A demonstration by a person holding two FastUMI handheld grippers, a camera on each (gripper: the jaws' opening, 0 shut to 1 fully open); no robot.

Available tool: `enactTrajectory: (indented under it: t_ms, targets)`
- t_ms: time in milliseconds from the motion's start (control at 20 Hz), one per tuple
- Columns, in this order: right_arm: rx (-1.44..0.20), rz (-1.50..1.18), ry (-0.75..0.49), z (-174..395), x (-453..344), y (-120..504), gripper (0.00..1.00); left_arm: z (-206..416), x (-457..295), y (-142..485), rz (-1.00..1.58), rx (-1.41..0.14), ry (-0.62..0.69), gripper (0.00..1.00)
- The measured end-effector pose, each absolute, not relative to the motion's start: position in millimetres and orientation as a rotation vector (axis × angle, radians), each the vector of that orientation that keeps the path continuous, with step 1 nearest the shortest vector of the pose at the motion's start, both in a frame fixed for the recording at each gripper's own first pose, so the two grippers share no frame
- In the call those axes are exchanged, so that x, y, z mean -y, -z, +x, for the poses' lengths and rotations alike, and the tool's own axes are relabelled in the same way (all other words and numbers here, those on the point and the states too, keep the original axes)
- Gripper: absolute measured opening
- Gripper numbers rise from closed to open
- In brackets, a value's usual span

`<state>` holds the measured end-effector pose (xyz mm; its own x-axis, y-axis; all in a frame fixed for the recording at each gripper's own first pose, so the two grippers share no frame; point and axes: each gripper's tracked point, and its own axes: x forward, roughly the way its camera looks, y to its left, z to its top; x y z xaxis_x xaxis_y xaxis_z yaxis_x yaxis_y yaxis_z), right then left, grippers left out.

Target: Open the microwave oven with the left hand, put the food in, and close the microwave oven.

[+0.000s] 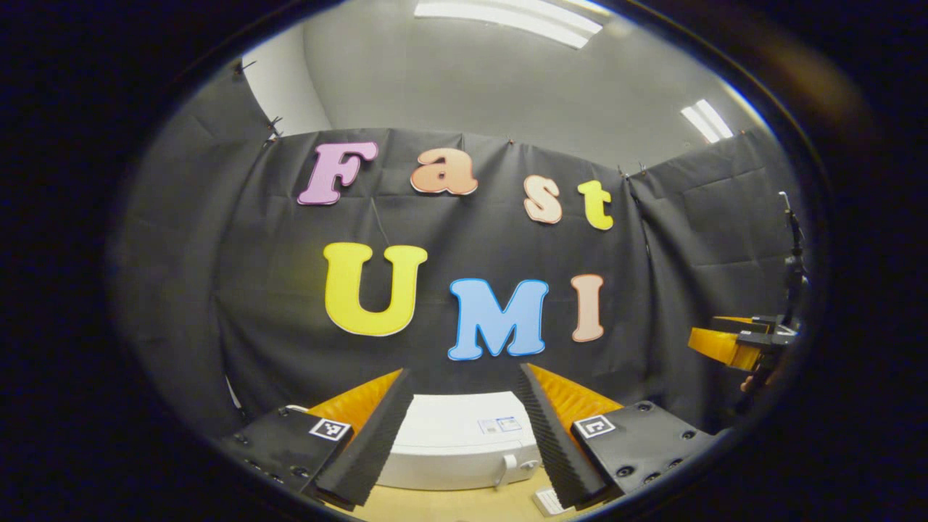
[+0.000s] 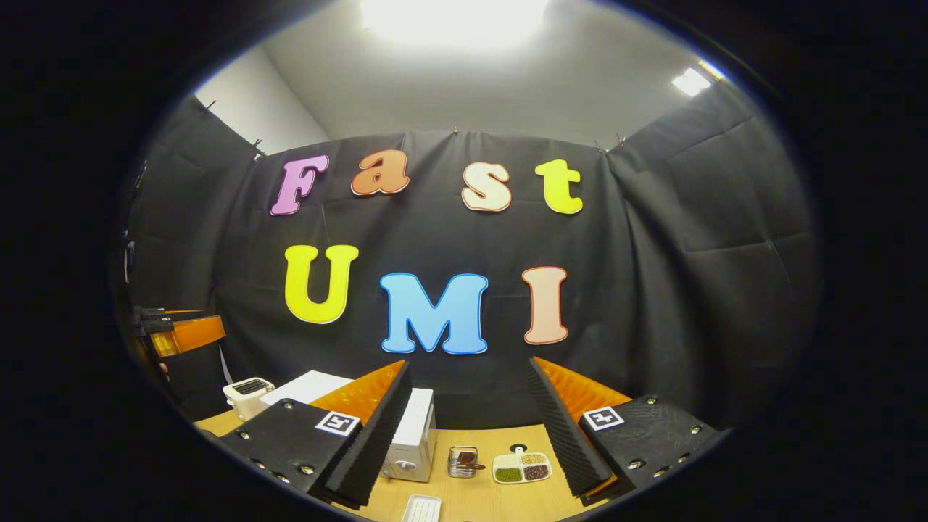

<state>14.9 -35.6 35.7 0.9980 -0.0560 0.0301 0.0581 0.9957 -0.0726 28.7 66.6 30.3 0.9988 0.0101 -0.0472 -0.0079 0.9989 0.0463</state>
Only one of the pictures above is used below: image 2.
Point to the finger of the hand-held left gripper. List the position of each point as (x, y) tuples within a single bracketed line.
[(192, 333), (185, 313)]

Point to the large ceiling light panel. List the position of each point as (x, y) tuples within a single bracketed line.
[(455, 20)]

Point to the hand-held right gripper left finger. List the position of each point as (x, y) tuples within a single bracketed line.
[(373, 442)]

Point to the black backdrop cloth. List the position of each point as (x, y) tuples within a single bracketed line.
[(449, 239)]

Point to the white divided dish of beans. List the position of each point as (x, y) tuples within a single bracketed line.
[(522, 467)]

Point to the white toaster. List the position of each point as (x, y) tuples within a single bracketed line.
[(250, 399)]

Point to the small ceiling light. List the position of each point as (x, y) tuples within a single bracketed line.
[(692, 80)]

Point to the brown spoon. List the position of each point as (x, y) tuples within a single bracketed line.
[(471, 461)]

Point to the white microwave oven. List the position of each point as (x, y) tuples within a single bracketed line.
[(413, 428)]

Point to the white rectangular tray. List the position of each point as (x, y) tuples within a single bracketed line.
[(422, 510)]

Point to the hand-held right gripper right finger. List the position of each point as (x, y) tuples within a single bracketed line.
[(565, 442)]

